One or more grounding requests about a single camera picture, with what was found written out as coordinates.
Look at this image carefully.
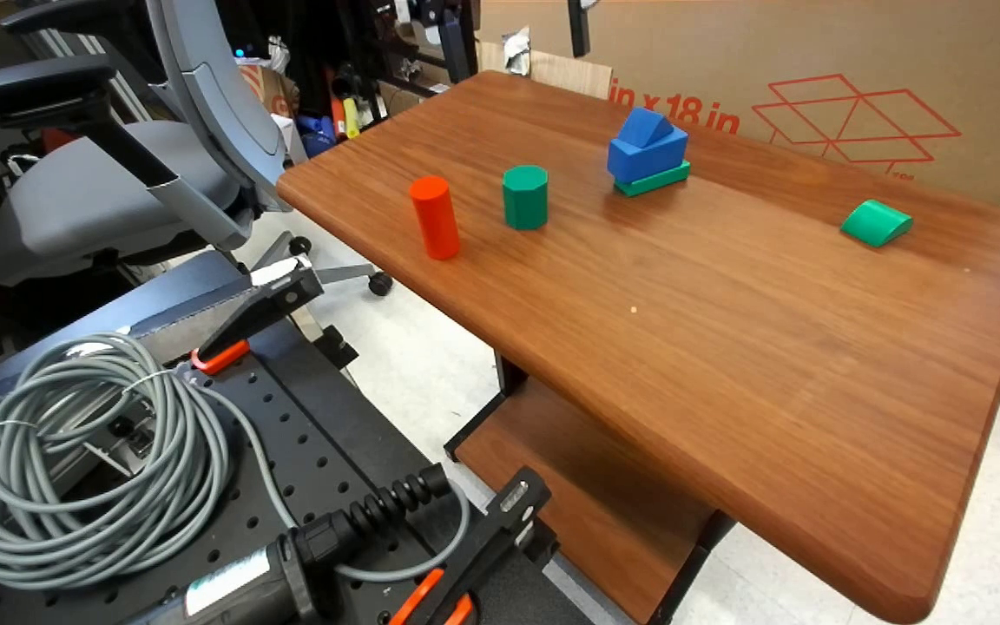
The orange cylinder block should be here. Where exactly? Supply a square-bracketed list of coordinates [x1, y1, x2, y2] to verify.
[409, 175, 462, 261]

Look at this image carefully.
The green octagonal prism block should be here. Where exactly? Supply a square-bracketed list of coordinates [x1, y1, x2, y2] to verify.
[502, 165, 549, 232]

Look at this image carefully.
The flat green block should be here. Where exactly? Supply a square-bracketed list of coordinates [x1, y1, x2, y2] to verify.
[613, 161, 692, 198]

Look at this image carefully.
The blue rectangular block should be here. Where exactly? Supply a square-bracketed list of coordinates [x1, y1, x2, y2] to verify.
[607, 124, 690, 185]

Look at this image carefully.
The blue wedge block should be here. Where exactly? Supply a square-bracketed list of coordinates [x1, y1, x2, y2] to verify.
[616, 106, 675, 149]

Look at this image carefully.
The green half-round block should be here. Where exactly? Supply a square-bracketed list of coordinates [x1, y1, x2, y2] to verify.
[840, 199, 914, 249]

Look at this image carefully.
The black clamp with orange grip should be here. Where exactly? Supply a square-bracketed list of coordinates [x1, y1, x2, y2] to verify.
[388, 466, 553, 625]
[190, 260, 325, 376]

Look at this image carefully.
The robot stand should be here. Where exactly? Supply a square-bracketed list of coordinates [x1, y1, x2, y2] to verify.
[0, 250, 596, 625]

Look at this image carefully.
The large cardboard box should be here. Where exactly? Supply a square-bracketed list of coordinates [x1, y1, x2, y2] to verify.
[476, 0, 1000, 207]

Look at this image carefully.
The grey office chair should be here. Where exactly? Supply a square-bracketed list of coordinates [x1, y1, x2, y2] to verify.
[0, 0, 394, 298]

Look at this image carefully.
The black cable connector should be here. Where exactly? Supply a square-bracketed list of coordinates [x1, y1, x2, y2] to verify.
[122, 463, 452, 625]

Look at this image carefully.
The coil of grey cable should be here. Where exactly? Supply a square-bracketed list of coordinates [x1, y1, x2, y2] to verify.
[0, 333, 472, 591]

